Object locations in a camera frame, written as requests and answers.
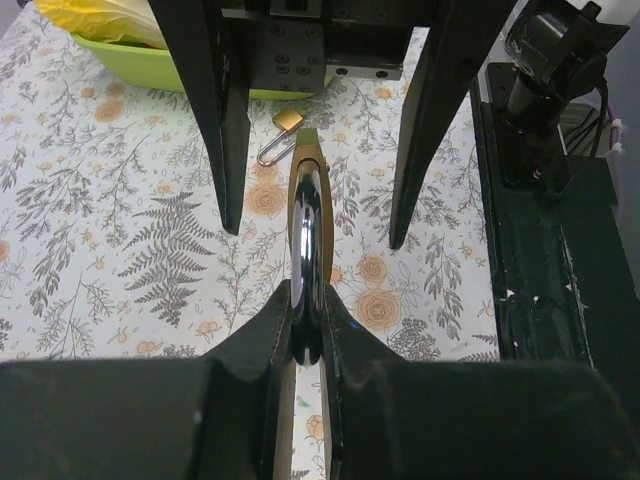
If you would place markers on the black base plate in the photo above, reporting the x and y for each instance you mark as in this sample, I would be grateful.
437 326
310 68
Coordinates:
567 312

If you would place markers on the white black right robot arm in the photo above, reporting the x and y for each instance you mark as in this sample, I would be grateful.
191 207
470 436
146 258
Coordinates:
559 49

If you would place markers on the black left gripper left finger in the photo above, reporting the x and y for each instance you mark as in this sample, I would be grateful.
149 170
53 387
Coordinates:
227 414

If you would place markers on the large brass padlock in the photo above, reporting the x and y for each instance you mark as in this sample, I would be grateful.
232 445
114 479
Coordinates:
310 234

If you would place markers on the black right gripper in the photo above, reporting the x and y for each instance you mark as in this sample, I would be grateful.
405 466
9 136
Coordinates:
223 50

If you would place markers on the floral patterned mat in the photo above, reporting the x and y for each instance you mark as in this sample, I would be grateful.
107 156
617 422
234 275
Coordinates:
111 245

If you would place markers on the green plastic basket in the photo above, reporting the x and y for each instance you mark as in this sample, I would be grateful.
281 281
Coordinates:
136 64

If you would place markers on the yellow-leaf napa cabbage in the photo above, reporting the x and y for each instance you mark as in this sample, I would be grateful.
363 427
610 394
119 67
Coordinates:
107 21

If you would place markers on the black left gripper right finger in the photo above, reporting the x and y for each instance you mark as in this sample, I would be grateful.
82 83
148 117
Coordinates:
390 418

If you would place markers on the small brass padlock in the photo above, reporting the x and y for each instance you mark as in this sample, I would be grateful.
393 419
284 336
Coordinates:
288 121

